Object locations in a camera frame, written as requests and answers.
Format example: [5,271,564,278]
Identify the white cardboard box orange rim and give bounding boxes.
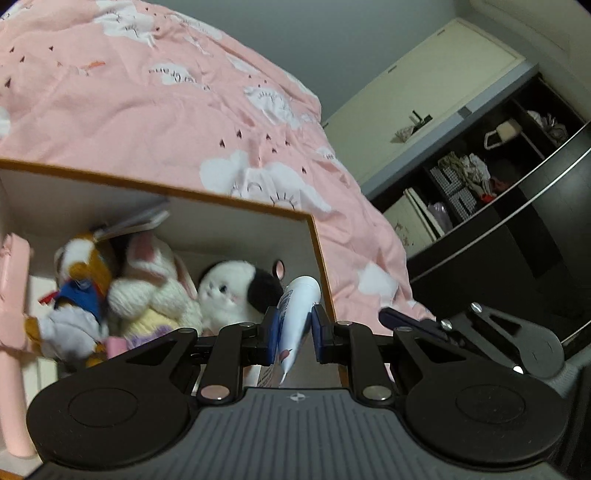
[0,158,345,468]

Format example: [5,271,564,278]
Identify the white dog plush black ear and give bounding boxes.
[198,261,285,336]

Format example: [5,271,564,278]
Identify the pink printed blanket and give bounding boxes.
[0,0,437,337]

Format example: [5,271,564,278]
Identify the white bag with handle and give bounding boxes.
[484,117,526,151]

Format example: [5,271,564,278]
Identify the grey crumpled cloth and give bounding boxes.
[526,110,571,142]

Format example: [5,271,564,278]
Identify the flat white box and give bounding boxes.
[383,187,445,251]

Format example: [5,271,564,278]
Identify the pale purple bag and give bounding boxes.
[427,202,454,234]

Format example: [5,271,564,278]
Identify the small ornament on wardrobe handle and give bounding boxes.
[391,111,433,144]

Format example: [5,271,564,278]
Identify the black shelf unit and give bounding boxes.
[369,76,591,361]

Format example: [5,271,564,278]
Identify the cream cabinet door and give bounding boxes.
[322,17,539,186]

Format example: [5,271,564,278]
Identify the knitted white bunny plush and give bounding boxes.
[107,232,204,348]

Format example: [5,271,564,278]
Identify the white squeeze tube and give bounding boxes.
[276,275,322,387]

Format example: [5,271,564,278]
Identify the houndstooth bag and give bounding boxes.
[429,154,479,219]

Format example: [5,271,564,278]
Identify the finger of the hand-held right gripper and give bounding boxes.
[379,301,565,378]

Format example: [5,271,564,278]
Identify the brown fox plush blue outfit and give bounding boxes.
[25,210,171,371]

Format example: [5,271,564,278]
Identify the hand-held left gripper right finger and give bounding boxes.
[312,305,462,406]

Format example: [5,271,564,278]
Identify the pink selfie stick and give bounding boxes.
[0,233,38,459]

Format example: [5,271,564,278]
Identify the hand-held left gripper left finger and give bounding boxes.
[122,305,280,406]

